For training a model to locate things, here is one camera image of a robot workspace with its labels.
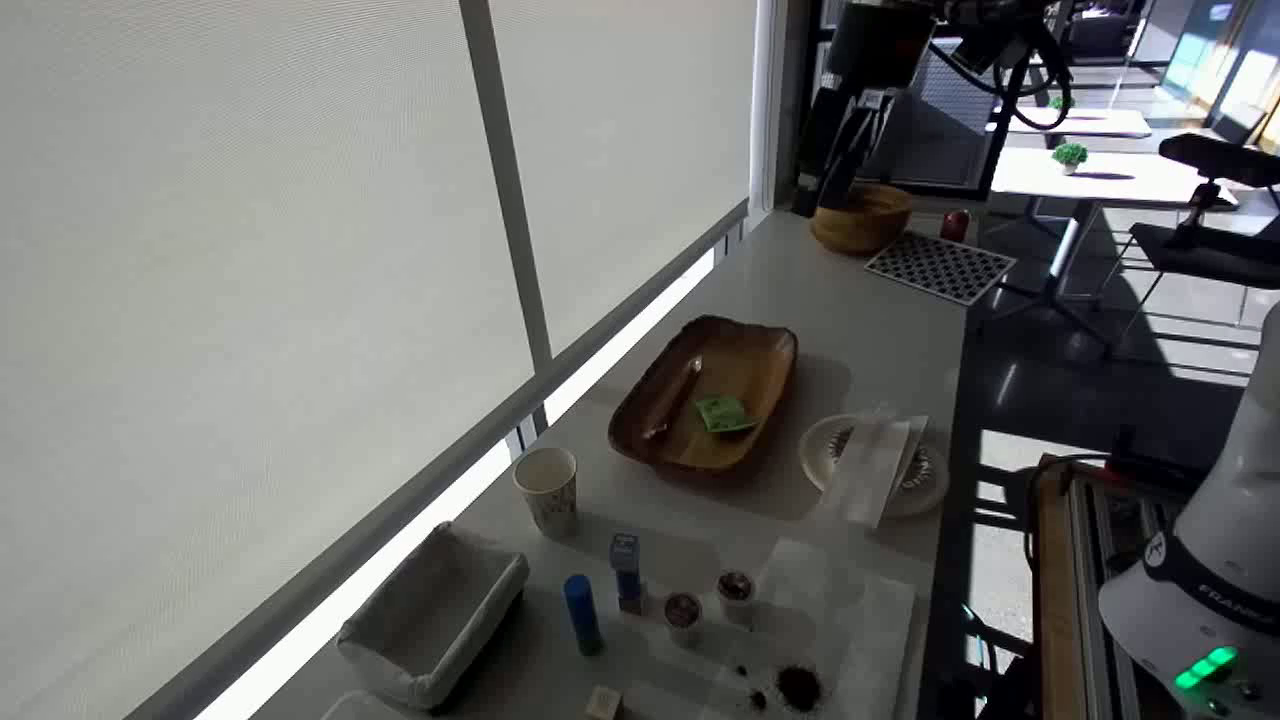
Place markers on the wooden bark-edged tray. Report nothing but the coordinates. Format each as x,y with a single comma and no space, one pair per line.
692,455

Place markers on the grey rectangular bin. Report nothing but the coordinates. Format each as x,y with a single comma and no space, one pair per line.
424,621

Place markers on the patterned paper cup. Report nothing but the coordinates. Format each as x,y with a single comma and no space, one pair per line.
550,497

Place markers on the maroon lid coffee pod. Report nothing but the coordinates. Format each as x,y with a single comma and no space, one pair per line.
681,611

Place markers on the grey window frame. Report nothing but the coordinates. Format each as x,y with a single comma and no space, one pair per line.
505,160

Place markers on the white cube with fish drawing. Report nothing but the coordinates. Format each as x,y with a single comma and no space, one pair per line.
624,546

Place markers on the white folded napkin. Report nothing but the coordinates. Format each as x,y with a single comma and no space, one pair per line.
880,464

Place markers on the green sponge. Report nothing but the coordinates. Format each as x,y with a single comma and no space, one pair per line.
722,415

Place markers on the green ball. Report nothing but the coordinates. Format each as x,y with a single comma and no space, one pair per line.
1068,153

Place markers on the black office chair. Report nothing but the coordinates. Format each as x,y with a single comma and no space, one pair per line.
1204,254

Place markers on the blue cylinder block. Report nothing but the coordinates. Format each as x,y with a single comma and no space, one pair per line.
628,586
581,599

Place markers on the brown metal cart frame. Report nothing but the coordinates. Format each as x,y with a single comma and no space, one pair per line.
1066,600

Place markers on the brown lid coffee pod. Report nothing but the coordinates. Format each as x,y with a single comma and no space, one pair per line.
734,586

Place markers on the red white tube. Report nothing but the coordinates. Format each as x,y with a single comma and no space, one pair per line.
674,403

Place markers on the grey computer monitor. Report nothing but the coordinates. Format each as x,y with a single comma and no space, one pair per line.
942,126

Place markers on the small beige wooden cube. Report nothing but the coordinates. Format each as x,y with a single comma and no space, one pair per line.
604,707

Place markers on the white window blind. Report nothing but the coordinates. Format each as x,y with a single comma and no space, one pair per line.
201,264
624,135

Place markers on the white background table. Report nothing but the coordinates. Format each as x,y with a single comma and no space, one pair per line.
1132,183

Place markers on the small red object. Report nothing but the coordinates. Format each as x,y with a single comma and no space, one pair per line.
955,227

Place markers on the black white checkerboard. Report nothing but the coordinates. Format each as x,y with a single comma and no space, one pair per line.
942,264

